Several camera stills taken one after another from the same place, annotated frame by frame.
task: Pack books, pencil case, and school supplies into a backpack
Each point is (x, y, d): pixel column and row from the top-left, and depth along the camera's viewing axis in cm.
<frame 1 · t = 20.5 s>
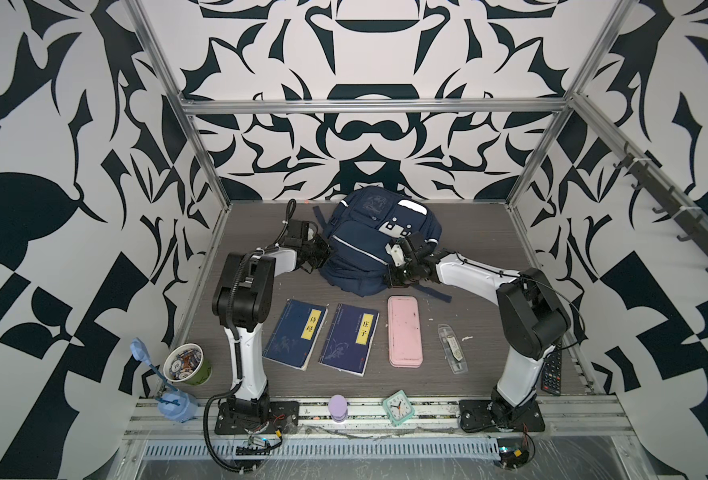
left hand: (338, 242, 102), fingers closed
right hand: (381, 276, 93), fingers closed
navy blue school backpack: (359, 225, 110), point 5 cm above the table
blue book left yellow label: (296, 334, 89), on the table
blue book right yellow label: (349, 339, 87), point 2 cm above the table
pink pencil case: (405, 334, 87), point 3 cm above the table
clear plastic bag with eraser: (452, 350, 85), point 2 cm above the table
black tv remote control: (551, 374, 82), on the table
green paper cup with items: (186, 363, 75), point 10 cm above the table

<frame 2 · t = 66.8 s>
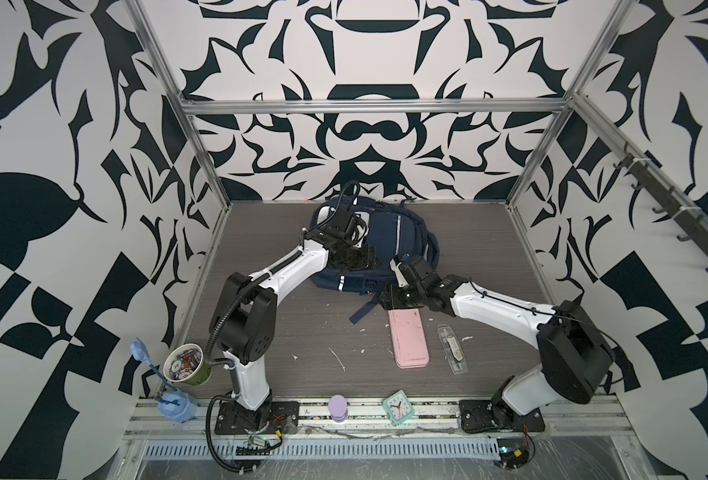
left hand: (371, 259, 89), fingers open
right hand: (383, 293, 87), fingers open
navy blue school backpack: (395, 228, 107), point 7 cm above the table
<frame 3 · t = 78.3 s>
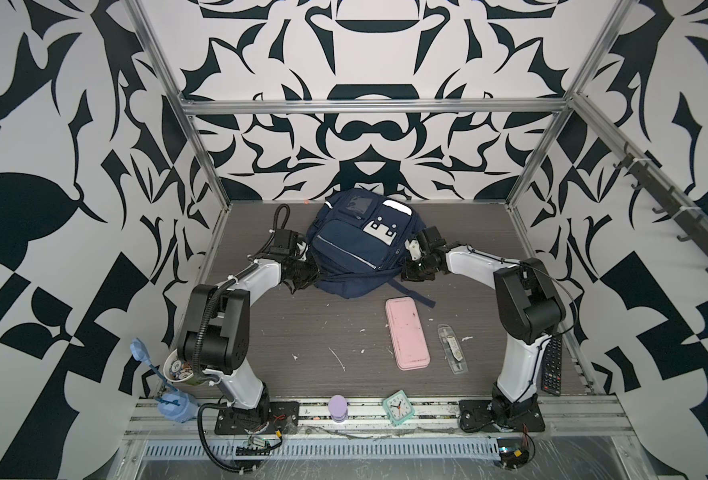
left hand: (323, 267, 93), fingers closed
right hand: (402, 269, 99), fingers closed
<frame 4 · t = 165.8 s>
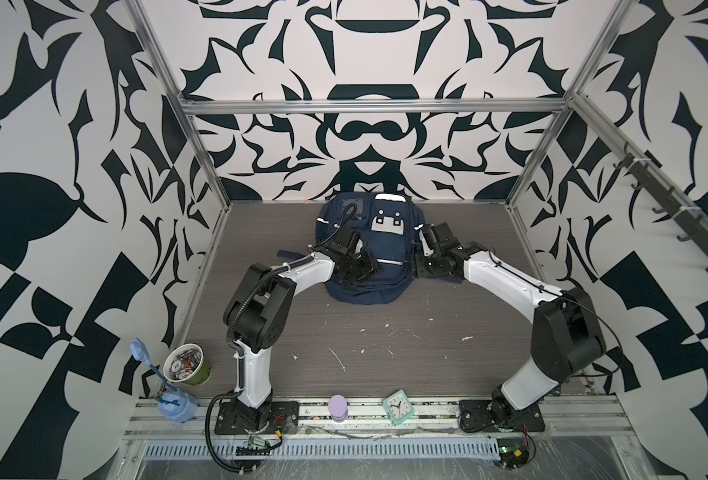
left hand: (378, 265, 94), fingers open
right hand: (419, 261, 91), fingers open
